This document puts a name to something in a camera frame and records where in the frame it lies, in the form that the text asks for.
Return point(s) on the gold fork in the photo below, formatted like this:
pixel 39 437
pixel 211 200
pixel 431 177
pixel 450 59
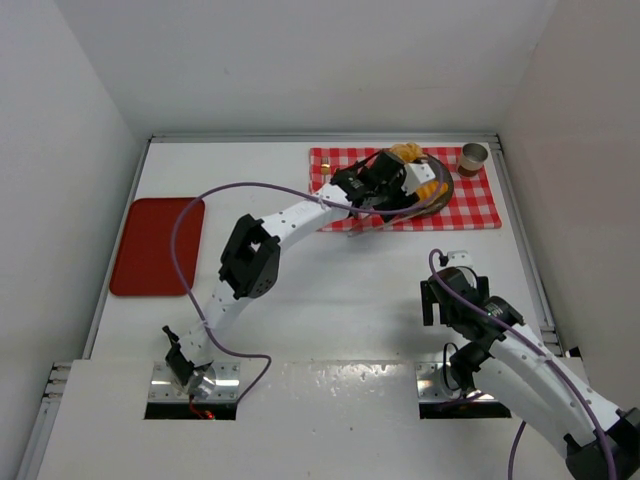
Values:
pixel 325 166

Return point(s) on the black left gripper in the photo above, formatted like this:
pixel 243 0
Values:
pixel 405 201

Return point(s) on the round flower-shaped bread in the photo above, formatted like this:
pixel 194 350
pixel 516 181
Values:
pixel 408 152

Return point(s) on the red white checkered cloth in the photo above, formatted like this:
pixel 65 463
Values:
pixel 472 206

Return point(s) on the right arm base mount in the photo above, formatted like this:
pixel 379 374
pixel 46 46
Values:
pixel 438 400

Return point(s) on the orange croissant bread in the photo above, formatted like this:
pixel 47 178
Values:
pixel 432 191

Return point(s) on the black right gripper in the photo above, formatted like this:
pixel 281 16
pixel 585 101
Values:
pixel 428 302

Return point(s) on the dark round plate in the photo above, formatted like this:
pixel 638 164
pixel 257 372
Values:
pixel 442 175

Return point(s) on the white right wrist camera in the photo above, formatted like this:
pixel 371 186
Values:
pixel 457 258

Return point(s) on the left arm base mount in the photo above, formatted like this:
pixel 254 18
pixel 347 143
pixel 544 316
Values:
pixel 211 394

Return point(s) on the red plastic tray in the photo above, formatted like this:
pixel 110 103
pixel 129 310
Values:
pixel 143 265

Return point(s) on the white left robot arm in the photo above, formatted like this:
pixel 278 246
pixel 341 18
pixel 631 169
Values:
pixel 250 263

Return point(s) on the metal cup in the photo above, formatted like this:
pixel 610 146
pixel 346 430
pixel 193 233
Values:
pixel 471 159

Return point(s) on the metal serving tongs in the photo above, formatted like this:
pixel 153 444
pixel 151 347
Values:
pixel 365 225

